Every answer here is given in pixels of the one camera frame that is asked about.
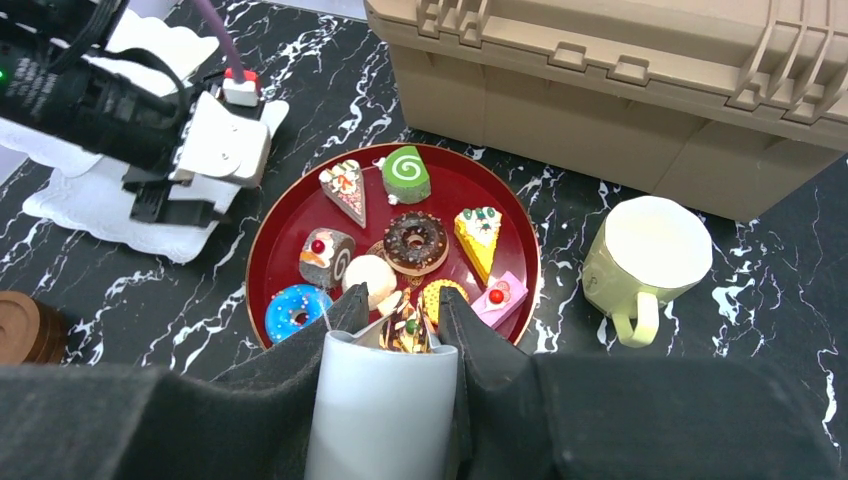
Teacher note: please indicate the chocolate glazed donut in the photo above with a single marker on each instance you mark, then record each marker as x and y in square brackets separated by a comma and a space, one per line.
[415, 243]

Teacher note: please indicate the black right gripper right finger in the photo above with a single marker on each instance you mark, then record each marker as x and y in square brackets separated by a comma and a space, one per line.
[567, 416]

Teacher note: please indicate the brown wooden coaster stack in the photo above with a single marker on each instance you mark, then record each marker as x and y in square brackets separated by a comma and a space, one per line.
[31, 331]

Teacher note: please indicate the white three-tier dessert stand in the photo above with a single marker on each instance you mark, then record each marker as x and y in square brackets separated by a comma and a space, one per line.
[236, 88]

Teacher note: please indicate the yellow cake slice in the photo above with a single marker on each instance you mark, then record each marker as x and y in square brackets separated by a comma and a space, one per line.
[477, 230]

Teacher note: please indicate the orange round cookie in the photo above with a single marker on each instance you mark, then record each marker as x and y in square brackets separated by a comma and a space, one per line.
[429, 298]

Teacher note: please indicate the white round cream puff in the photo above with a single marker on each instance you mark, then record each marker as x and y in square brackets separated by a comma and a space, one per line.
[376, 273]

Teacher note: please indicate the pink cake with cherry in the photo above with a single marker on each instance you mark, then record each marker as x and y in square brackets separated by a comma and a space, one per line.
[504, 296]

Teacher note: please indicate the green swirl roll cake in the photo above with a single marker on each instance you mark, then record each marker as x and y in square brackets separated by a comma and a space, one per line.
[405, 177]

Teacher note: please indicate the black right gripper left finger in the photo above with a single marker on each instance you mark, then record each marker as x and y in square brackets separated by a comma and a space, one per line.
[123, 422]

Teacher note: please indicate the metal tongs with white handle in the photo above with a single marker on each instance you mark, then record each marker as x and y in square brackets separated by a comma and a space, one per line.
[384, 401]

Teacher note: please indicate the tan plastic toolbox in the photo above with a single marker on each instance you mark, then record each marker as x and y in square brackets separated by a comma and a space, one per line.
[723, 106]

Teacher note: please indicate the blue sprinkled donut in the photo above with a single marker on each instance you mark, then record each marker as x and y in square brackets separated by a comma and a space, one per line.
[294, 308]

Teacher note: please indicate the pale green ceramic mug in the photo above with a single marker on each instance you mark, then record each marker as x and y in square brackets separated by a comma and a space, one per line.
[648, 251]

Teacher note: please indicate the strawberry chocolate cake slice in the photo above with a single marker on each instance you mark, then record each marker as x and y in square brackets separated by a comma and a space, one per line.
[343, 183]

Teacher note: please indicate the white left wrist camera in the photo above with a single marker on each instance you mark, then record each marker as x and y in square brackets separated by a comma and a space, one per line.
[218, 144]

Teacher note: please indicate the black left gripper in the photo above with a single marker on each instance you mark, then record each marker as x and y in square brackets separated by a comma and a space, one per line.
[49, 84]

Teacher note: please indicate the chocolate roll with cherry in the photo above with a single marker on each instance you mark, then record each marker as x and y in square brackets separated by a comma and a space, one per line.
[325, 257]

